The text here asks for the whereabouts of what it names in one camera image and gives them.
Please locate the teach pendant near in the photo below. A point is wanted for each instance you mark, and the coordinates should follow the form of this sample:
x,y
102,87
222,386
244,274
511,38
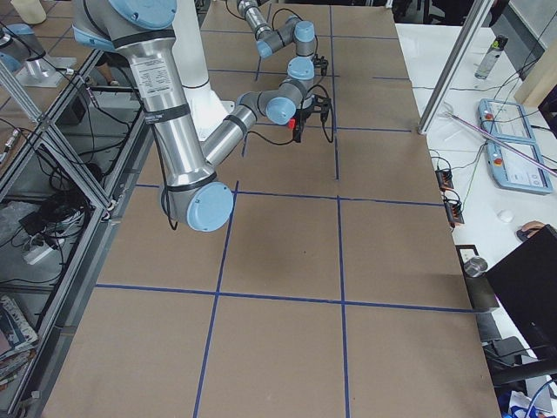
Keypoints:
x,y
512,172

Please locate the red cube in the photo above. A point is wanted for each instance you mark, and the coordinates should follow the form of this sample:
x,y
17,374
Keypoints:
x,y
292,123

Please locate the reacher grabber stick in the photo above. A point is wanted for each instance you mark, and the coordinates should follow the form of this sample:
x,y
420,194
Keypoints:
x,y
488,136

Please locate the black cable connector left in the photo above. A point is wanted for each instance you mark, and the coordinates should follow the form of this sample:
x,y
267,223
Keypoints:
x,y
445,179

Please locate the black cable connector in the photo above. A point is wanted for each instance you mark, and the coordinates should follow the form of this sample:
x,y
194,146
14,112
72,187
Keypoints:
x,y
445,179
453,208

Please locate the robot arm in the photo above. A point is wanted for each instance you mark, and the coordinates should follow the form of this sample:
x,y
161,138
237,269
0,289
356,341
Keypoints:
x,y
295,30
194,132

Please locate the aluminium frame post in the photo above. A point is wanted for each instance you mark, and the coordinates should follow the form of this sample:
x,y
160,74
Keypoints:
x,y
475,19

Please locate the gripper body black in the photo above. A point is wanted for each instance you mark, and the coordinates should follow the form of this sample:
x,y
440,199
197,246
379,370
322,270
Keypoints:
x,y
303,117
320,64

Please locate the black cable connector right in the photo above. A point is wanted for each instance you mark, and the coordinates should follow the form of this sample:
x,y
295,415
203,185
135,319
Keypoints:
x,y
453,208

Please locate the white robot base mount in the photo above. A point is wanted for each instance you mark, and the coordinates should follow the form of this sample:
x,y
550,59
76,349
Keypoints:
x,y
207,109

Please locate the silver metal cup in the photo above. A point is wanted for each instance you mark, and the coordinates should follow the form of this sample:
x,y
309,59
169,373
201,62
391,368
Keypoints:
x,y
475,267

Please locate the black computer monitor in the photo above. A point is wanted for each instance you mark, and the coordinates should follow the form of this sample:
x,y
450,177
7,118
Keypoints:
x,y
524,282

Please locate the teach pendant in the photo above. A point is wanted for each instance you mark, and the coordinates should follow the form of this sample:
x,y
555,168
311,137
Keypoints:
x,y
505,120
512,172

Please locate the teach pendant far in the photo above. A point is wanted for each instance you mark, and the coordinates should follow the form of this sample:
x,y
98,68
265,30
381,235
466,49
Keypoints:
x,y
505,120

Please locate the white power strip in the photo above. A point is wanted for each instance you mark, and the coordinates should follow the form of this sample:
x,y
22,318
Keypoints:
x,y
38,253

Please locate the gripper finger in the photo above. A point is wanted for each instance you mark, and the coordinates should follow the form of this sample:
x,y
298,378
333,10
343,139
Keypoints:
x,y
298,127

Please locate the clear water bottle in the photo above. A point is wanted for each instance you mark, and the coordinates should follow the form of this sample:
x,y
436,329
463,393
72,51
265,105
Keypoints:
x,y
491,57

